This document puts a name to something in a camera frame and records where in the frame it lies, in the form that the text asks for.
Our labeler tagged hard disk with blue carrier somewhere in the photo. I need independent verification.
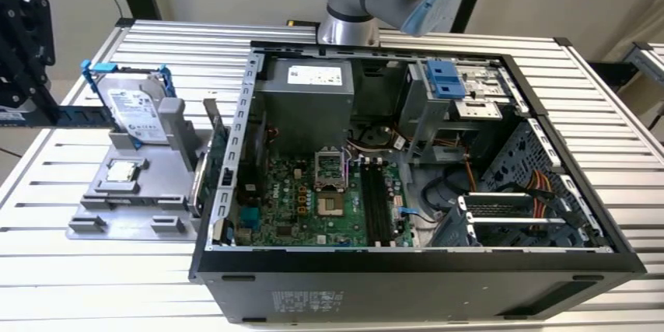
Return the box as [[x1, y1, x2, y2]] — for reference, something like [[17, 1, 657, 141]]
[[80, 58, 177, 150]]

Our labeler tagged green motherboard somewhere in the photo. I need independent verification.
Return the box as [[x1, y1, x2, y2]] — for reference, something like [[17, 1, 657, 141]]
[[236, 152, 419, 248]]

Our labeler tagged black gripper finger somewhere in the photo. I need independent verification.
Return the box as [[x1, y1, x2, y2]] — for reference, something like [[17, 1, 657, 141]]
[[0, 69, 61, 125]]

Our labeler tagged orange yellow wire bundle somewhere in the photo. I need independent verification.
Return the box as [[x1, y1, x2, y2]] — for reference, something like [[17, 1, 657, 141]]
[[527, 170, 555, 220]]

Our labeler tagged metal slat side table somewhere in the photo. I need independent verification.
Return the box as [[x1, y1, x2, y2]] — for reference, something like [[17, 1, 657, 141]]
[[620, 40, 664, 88]]

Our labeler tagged silver CPU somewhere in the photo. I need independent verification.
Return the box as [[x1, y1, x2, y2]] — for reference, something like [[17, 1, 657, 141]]
[[105, 160, 140, 181]]

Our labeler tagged blue plastic drive latch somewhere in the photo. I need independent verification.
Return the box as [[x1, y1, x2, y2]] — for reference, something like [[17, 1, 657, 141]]
[[423, 58, 467, 100]]

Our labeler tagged metal mesh disk bay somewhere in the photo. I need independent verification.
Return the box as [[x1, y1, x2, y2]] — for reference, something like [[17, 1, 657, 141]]
[[428, 190, 597, 248]]

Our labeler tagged grey power supply unit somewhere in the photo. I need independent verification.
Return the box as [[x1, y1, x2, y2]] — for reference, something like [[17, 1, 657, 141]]
[[253, 58, 357, 156]]

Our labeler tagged blue RAM stick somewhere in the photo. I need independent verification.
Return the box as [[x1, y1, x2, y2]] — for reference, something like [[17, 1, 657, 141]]
[[0, 107, 115, 128]]

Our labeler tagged green graphics card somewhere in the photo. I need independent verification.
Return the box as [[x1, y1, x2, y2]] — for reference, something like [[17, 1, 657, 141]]
[[187, 97, 232, 218]]

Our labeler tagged metal socket cover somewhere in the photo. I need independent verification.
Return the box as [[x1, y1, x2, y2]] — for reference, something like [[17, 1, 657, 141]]
[[315, 145, 348, 190]]

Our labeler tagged black PC case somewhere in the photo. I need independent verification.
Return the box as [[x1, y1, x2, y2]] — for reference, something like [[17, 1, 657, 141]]
[[187, 39, 648, 325]]

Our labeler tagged power supply wire bundle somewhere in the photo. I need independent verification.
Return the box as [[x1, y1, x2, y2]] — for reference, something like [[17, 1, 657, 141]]
[[344, 124, 416, 154]]

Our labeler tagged grey parts rack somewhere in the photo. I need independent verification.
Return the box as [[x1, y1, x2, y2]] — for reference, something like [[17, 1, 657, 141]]
[[64, 98, 217, 240]]

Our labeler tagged CPU socket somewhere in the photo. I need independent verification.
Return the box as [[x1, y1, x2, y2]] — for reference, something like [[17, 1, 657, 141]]
[[316, 190, 348, 218]]

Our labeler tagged black data cable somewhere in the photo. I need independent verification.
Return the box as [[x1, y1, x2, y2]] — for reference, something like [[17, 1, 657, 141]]
[[420, 168, 468, 224]]

